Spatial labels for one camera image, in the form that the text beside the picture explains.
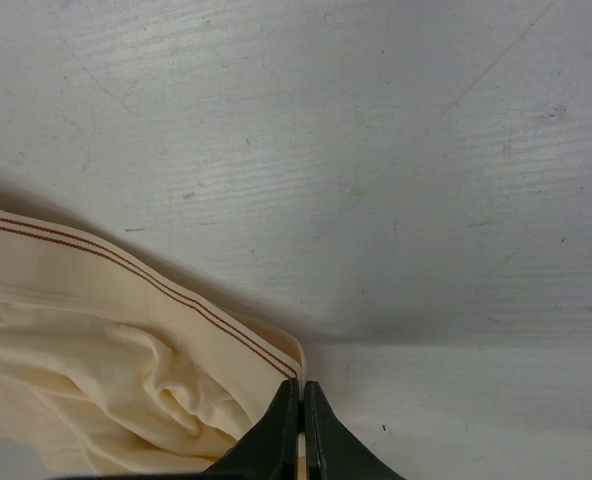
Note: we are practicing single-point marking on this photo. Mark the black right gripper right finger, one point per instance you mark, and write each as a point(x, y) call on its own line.
point(332, 451)

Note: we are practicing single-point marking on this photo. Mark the cream beige underwear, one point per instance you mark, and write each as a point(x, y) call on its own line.
point(106, 363)

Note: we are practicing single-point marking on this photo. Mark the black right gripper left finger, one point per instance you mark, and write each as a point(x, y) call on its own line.
point(269, 450)

